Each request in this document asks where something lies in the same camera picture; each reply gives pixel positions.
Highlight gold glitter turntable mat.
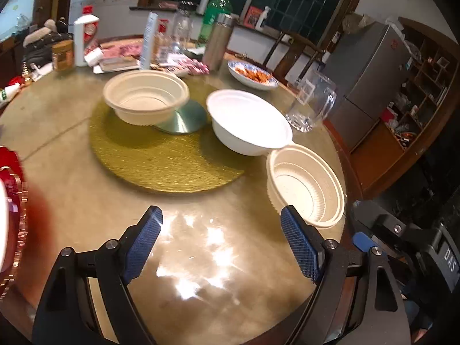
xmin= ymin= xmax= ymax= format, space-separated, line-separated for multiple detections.
xmin=89 ymin=75 xmax=248 ymax=193

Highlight white paper packet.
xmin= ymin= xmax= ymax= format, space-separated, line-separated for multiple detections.
xmin=30 ymin=63 xmax=54 ymax=81

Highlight wooden chair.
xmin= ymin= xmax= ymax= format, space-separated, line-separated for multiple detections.
xmin=264 ymin=30 xmax=326 ymax=87

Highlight steel thermos flask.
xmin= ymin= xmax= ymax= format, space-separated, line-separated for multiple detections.
xmin=202 ymin=14 xmax=236 ymax=70

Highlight grey refrigerator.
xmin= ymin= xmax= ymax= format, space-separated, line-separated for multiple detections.
xmin=323 ymin=22 xmax=412 ymax=152

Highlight blue patterned plate with food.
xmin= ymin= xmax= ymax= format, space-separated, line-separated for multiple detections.
xmin=227 ymin=60 xmax=279 ymax=90

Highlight clear bottle with black lid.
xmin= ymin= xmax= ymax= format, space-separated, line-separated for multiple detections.
xmin=172 ymin=3 xmax=196 ymax=49

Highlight green plastic bottle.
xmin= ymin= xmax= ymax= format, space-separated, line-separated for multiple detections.
xmin=198 ymin=0 xmax=233 ymax=44

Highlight tray of sliced meat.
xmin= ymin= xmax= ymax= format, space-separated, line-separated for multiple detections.
xmin=93 ymin=57 xmax=141 ymax=74

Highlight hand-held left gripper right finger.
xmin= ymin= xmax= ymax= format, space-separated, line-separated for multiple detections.
xmin=279 ymin=205 xmax=412 ymax=345

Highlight clear glass mug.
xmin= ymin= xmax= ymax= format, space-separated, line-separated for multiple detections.
xmin=285 ymin=70 xmax=338 ymax=133

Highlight white and blue carton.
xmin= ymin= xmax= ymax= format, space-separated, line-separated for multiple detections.
xmin=140 ymin=12 xmax=159 ymax=70

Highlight wooden shelf cabinet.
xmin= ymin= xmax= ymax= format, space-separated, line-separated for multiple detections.
xmin=348 ymin=18 xmax=460 ymax=195

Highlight silver turntable disc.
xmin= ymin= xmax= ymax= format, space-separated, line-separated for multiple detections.
xmin=155 ymin=99 xmax=208 ymax=134

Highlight white spray bottle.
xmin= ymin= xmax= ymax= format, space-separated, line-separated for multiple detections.
xmin=256 ymin=6 xmax=271 ymax=31

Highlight dark jacket with fur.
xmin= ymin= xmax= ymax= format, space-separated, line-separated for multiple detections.
xmin=22 ymin=18 xmax=76 ymax=70

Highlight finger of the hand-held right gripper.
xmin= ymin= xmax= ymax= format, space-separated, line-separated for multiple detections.
xmin=350 ymin=199 xmax=408 ymax=239
xmin=352 ymin=232 xmax=376 ymax=253

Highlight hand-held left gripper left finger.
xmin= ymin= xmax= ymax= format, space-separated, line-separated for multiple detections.
xmin=32 ymin=206 xmax=164 ymax=345

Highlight brown spread jar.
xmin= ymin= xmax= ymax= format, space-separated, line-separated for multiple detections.
xmin=51 ymin=41 xmax=75 ymax=71

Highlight dark window with wooden frame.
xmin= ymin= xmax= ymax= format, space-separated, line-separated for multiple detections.
xmin=138 ymin=0 xmax=371 ymax=49

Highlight white liquor bottle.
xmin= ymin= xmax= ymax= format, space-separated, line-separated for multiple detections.
xmin=74 ymin=6 xmax=100 ymax=67

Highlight beige bag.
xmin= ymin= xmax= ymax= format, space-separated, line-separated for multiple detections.
xmin=341 ymin=14 xmax=374 ymax=35

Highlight beige plastic bowl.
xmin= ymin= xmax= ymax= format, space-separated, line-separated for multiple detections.
xmin=266 ymin=145 xmax=347 ymax=228
xmin=103 ymin=71 xmax=190 ymax=126

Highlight red box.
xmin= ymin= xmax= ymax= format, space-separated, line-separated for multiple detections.
xmin=244 ymin=6 xmax=263 ymax=27

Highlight white milk bottle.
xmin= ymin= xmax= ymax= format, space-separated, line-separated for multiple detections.
xmin=0 ymin=83 xmax=21 ymax=106

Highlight pink snack packets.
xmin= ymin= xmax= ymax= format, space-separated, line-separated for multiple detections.
xmin=169 ymin=57 xmax=210 ymax=76

